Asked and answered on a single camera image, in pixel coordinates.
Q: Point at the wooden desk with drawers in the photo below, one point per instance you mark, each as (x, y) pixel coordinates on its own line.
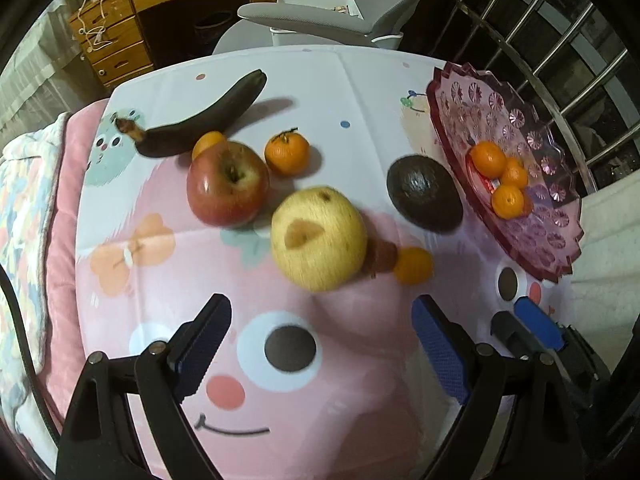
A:
(123, 39)

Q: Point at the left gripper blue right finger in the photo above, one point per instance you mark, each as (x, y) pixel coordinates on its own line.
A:
(541, 439)

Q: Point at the white lace covered piano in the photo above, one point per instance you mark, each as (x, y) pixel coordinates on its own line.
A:
(47, 75)

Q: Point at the cartoon monster tablecloth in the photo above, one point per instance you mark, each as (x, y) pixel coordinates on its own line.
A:
(321, 375)

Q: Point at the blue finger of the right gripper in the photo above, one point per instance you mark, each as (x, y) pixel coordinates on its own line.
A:
(587, 373)
(522, 344)

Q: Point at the blackened overripe banana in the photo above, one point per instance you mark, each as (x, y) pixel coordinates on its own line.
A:
(181, 137)

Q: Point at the pink quilt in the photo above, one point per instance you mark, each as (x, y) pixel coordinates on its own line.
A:
(65, 356)

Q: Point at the small mandarin orange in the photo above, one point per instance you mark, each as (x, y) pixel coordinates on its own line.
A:
(514, 174)
(488, 159)
(508, 202)

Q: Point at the dark avocado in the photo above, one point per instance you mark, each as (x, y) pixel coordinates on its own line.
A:
(424, 193)

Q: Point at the metal window grille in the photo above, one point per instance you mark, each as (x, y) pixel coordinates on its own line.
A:
(565, 58)

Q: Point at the white curtain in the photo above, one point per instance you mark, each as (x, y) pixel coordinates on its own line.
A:
(605, 281)

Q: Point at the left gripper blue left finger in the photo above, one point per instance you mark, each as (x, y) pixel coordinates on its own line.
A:
(99, 439)

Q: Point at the pink scalloped plastic fruit plate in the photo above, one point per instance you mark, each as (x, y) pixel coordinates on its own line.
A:
(468, 107)

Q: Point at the yellow-orange kumquat-like citrus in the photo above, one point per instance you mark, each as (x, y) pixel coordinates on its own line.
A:
(414, 266)

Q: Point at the grey office chair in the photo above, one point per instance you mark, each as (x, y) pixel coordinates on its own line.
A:
(363, 23)

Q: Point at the red apple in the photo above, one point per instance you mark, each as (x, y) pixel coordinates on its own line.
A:
(227, 185)

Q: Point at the mandarin orange with stem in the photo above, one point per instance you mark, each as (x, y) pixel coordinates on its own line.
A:
(287, 153)

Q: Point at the floral fleece blanket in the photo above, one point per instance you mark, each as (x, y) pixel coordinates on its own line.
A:
(30, 165)

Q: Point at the brown lychee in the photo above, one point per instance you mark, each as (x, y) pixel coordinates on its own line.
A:
(381, 257)

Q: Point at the yellow pear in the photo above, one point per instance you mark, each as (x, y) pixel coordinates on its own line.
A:
(318, 239)

